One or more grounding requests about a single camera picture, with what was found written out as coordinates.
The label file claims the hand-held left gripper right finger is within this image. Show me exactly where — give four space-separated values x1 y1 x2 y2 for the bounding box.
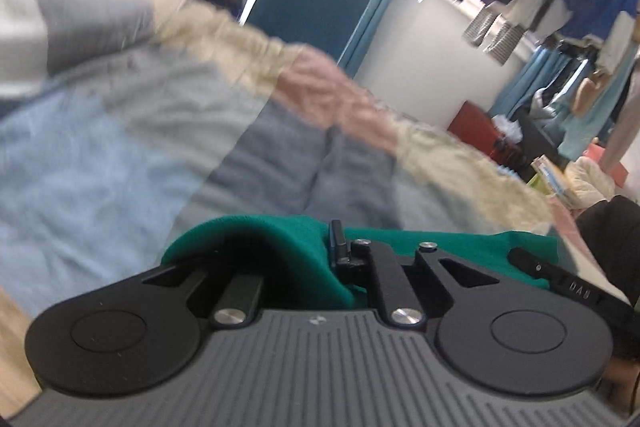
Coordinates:
330 220 501 329

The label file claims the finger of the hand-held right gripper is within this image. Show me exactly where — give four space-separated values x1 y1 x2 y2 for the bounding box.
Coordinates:
509 247 634 324

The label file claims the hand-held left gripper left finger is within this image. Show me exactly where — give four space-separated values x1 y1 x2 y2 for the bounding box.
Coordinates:
142 252 266 329

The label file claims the green sweatshirt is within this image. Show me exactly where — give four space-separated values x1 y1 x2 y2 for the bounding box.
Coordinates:
162 216 561 312

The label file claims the black clothing pile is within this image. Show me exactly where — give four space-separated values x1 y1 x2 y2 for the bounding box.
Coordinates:
575 194 640 304

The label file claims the stack of colourful books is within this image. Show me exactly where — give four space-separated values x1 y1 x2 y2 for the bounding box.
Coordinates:
530 154 572 208

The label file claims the black box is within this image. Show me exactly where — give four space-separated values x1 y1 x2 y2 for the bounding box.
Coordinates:
515 107 562 168

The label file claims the light blue hanging garment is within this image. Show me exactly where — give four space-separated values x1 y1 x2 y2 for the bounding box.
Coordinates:
492 42 640 161

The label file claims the white plastic bag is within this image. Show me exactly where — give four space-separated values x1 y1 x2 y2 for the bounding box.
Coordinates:
492 113 524 144

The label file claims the red box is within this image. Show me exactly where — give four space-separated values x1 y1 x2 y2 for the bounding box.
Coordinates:
447 102 507 161

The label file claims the patchwork quilt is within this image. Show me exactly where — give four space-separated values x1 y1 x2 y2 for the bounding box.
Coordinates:
0 0 576 408

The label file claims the jacket with striped cuffs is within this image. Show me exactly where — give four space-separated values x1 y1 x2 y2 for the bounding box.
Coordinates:
462 0 566 66

